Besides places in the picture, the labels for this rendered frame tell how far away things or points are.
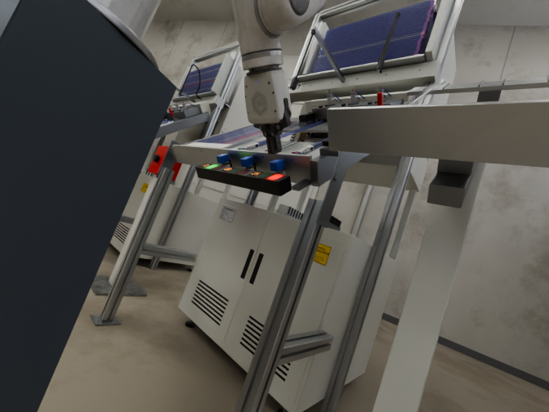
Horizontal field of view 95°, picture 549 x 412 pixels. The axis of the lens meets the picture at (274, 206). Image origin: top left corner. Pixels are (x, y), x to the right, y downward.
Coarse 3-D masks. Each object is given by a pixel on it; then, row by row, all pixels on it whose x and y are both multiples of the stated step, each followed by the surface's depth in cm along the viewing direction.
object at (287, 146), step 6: (246, 144) 91; (264, 144) 85; (282, 144) 82; (288, 144) 81; (294, 144) 80; (300, 144) 79; (306, 144) 77; (312, 144) 76; (258, 150) 79; (264, 150) 74; (282, 150) 74; (288, 150) 73; (294, 150) 72; (312, 150) 69; (318, 150) 68; (312, 156) 64
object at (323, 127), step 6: (294, 120) 130; (318, 126) 104; (324, 126) 102; (312, 132) 110; (318, 132) 113; (324, 132) 111; (306, 138) 106; (312, 138) 104; (318, 138) 103; (324, 138) 101
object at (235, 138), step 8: (248, 128) 118; (256, 128) 115; (288, 128) 109; (216, 136) 112; (224, 136) 109; (232, 136) 105; (240, 136) 103; (248, 136) 100; (256, 136) 97; (192, 144) 101; (200, 144) 98; (208, 144) 96; (216, 144) 93; (224, 144) 91; (232, 144) 89; (240, 144) 91
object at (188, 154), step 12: (180, 156) 99; (192, 156) 92; (204, 156) 87; (240, 156) 73; (252, 156) 70; (264, 156) 66; (276, 156) 63; (288, 156) 61; (300, 156) 58; (252, 168) 72; (264, 168) 68; (288, 168) 62; (300, 168) 60; (300, 180) 61
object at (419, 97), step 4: (440, 80) 66; (444, 80) 67; (432, 84) 63; (436, 84) 62; (440, 84) 64; (428, 88) 59; (432, 88) 59; (436, 88) 62; (420, 92) 56; (424, 92) 55; (428, 92) 57; (416, 96) 53; (420, 96) 52; (424, 96) 55; (412, 100) 51; (416, 100) 50; (420, 100) 53; (404, 104) 48; (408, 104) 48; (412, 104) 49; (416, 104) 51
